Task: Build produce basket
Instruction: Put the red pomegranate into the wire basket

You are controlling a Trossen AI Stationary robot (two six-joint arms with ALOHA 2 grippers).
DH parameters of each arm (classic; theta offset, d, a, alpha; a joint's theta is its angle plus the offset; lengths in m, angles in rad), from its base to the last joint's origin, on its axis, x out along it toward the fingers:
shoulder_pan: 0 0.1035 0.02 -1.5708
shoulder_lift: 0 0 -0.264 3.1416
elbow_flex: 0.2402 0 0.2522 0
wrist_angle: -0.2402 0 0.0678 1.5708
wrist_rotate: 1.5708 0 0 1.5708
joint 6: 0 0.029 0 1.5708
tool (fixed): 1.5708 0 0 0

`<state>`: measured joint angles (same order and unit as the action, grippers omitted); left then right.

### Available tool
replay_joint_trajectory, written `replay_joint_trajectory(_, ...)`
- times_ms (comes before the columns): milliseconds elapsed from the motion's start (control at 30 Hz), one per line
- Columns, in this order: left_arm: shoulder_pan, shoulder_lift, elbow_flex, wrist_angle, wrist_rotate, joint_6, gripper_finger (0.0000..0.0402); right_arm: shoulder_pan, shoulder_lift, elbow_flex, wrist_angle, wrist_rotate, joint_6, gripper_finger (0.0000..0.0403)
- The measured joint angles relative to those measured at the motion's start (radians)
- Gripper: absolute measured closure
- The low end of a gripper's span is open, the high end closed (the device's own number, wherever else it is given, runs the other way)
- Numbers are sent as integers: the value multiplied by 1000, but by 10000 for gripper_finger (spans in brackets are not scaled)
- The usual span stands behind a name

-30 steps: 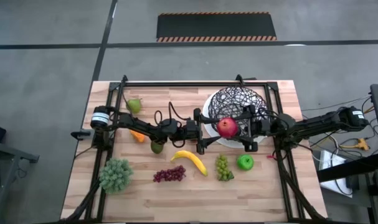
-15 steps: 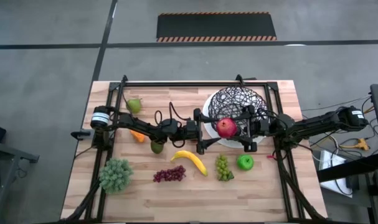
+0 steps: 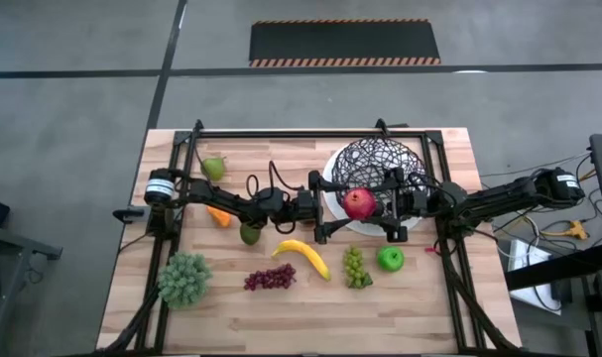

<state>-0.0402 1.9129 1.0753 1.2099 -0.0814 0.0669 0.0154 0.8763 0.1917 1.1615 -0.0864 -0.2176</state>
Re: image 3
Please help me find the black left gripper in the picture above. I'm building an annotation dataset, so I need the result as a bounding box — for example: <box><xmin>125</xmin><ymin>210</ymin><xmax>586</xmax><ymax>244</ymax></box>
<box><xmin>293</xmin><ymin>170</ymin><xmax>356</xmax><ymax>245</ymax></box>

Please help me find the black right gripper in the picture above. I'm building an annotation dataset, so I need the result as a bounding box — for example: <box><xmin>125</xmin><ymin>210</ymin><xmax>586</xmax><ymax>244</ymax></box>
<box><xmin>367</xmin><ymin>167</ymin><xmax>430</xmax><ymax>244</ymax></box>

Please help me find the red apple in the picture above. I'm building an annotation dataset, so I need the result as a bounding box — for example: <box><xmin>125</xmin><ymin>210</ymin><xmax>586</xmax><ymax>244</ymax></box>
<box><xmin>342</xmin><ymin>186</ymin><xmax>380</xmax><ymax>221</ymax></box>

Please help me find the yellow banana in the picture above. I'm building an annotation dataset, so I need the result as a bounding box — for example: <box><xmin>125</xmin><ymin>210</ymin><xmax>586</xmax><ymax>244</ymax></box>
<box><xmin>271</xmin><ymin>239</ymin><xmax>332</xmax><ymax>283</ymax></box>

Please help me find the green apple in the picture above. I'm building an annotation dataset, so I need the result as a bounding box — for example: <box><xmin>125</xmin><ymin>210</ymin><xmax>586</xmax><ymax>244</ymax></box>
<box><xmin>376</xmin><ymin>245</ymin><xmax>406</xmax><ymax>273</ymax></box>

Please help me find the green grape bunch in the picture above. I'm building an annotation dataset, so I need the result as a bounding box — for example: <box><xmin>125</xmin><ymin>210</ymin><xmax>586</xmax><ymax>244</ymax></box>
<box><xmin>341</xmin><ymin>246</ymin><xmax>375</xmax><ymax>291</ymax></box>

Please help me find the green avocado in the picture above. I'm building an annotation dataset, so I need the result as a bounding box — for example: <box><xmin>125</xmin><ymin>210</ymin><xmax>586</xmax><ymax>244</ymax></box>
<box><xmin>239</xmin><ymin>222</ymin><xmax>263</xmax><ymax>247</ymax></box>

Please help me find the red grape bunch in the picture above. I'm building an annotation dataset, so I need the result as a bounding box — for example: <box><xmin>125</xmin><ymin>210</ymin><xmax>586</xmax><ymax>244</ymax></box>
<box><xmin>243</xmin><ymin>263</ymin><xmax>298</xmax><ymax>293</ymax></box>

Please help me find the orange fruit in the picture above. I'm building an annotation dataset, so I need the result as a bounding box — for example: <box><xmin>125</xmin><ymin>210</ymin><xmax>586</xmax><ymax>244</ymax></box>
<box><xmin>205</xmin><ymin>205</ymin><xmax>233</xmax><ymax>229</ymax></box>

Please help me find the green pear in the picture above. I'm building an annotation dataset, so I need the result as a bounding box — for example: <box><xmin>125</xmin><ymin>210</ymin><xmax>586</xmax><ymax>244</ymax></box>
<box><xmin>199</xmin><ymin>156</ymin><xmax>228</xmax><ymax>182</ymax></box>

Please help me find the white paper sheet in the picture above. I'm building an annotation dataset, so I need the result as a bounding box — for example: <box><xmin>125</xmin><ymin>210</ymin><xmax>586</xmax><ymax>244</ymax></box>
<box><xmin>507</xmin><ymin>237</ymin><xmax>563</xmax><ymax>316</ymax></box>

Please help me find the black hazard-striped floor mat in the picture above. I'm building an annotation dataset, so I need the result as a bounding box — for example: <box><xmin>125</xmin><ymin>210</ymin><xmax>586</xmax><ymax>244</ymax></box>
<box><xmin>249</xmin><ymin>18</ymin><xmax>442</xmax><ymax>68</ymax></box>

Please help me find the green artificial plant ball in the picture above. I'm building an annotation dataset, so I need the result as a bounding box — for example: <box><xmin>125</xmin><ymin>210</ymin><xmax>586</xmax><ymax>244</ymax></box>
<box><xmin>157</xmin><ymin>251</ymin><xmax>213</xmax><ymax>309</ymax></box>

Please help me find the black table clamp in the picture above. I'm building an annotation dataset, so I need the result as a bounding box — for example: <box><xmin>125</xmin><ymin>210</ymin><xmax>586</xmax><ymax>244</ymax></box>
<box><xmin>112</xmin><ymin>206</ymin><xmax>148</xmax><ymax>224</ymax></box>

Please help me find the dark grey side table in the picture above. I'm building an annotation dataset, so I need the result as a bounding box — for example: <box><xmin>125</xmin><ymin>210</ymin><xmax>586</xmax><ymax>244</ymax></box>
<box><xmin>0</xmin><ymin>220</ymin><xmax>63</xmax><ymax>357</ymax></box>

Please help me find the black wire basket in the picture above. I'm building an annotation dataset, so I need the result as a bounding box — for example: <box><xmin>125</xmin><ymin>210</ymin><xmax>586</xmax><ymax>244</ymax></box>
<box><xmin>330</xmin><ymin>136</ymin><xmax>430</xmax><ymax>223</ymax></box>

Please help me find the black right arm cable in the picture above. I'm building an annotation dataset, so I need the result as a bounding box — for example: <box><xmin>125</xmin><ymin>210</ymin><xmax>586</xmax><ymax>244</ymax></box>
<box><xmin>409</xmin><ymin>171</ymin><xmax>453</xmax><ymax>199</ymax></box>

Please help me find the looped black left wrist cable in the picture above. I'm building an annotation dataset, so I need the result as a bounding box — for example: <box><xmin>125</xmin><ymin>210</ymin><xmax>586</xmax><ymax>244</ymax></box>
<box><xmin>244</xmin><ymin>159</ymin><xmax>306</xmax><ymax>235</ymax></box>

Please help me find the black aluminium table frame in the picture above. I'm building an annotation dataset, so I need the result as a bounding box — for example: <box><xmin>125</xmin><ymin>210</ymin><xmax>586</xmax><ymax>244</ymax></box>
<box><xmin>99</xmin><ymin>118</ymin><xmax>523</xmax><ymax>356</ymax></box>

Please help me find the long black left arm cable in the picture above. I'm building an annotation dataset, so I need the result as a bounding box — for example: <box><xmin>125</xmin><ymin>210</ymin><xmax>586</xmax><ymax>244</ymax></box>
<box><xmin>193</xmin><ymin>141</ymin><xmax>207</xmax><ymax>178</ymax></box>

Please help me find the yellow cable connector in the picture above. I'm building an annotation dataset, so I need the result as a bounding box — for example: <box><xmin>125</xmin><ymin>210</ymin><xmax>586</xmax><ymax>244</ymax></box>
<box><xmin>541</xmin><ymin>220</ymin><xmax>590</xmax><ymax>242</ymax></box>

